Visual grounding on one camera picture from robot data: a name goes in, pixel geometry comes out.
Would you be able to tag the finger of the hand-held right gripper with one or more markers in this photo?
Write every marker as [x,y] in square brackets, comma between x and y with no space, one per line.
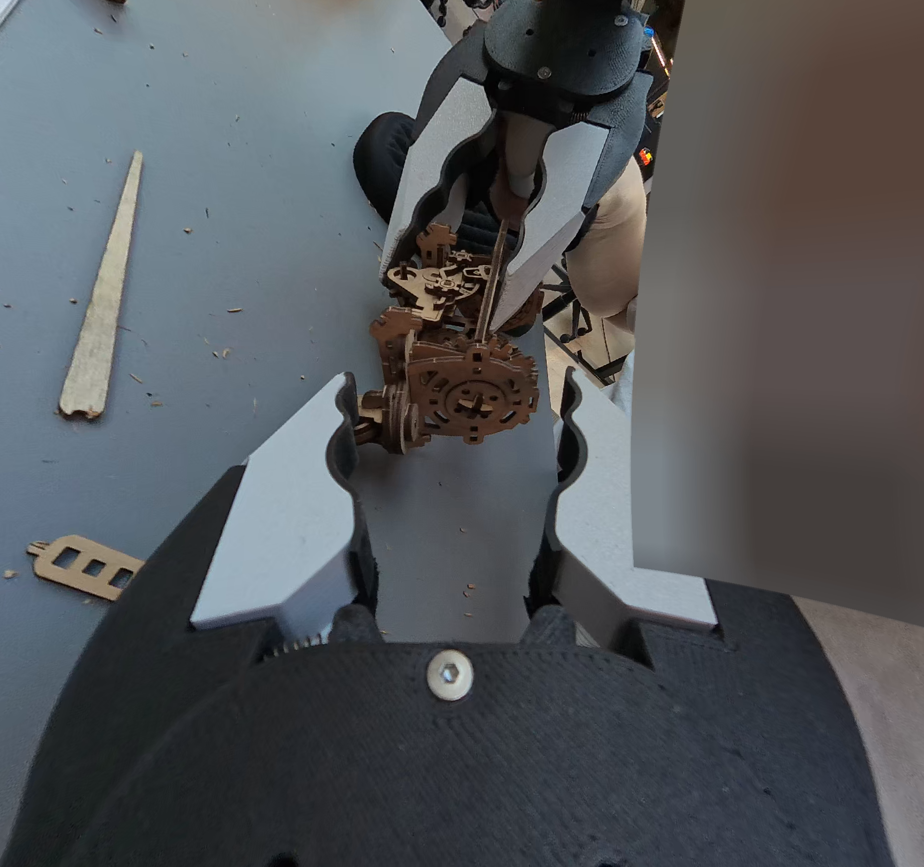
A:
[570,174]
[433,152]

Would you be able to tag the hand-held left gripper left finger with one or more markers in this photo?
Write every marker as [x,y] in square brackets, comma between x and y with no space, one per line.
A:
[289,520]

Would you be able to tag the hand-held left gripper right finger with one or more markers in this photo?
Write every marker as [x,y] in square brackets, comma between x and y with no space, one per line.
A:
[599,520]

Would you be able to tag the wooden model piece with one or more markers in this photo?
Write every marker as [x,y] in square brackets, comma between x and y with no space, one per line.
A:
[491,282]

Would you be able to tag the wooden mechanical model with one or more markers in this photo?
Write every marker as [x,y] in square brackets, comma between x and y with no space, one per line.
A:
[433,376]

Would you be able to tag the grey desk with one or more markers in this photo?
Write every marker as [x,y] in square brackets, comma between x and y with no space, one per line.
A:
[216,123]

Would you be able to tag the long slotted wooden piece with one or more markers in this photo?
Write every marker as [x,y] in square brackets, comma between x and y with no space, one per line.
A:
[50,562]

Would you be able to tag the pointed wooden strip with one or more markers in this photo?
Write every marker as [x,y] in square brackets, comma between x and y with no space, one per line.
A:
[101,304]

